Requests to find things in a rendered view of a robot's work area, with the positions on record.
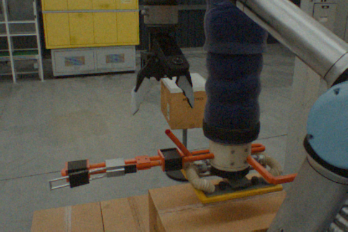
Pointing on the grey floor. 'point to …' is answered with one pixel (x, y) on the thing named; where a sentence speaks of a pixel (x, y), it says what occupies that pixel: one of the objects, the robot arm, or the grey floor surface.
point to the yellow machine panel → (90, 21)
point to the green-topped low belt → (21, 59)
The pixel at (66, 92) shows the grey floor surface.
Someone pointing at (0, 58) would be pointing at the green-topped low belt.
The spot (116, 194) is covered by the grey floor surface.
